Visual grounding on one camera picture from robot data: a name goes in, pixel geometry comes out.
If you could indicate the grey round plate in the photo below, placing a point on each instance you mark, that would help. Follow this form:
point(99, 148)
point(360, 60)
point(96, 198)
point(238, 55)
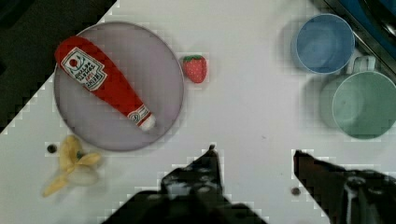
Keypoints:
point(152, 70)

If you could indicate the red toy strawberry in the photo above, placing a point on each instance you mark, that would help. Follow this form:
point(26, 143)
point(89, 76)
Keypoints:
point(195, 68)

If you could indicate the blue cup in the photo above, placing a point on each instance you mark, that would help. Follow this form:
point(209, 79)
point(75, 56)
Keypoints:
point(323, 45)

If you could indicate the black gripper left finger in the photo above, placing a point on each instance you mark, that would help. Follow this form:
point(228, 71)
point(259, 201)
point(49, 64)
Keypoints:
point(189, 195)

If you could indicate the peeled toy banana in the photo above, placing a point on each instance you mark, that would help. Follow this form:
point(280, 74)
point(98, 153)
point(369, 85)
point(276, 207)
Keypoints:
point(75, 166)

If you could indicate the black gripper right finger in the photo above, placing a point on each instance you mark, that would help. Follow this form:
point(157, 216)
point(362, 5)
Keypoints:
point(347, 196)

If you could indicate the red plush ketchup bottle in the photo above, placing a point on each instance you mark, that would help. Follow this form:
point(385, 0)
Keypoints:
point(89, 66)

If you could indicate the green mug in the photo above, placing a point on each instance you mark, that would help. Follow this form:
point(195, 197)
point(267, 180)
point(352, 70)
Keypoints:
point(361, 105)

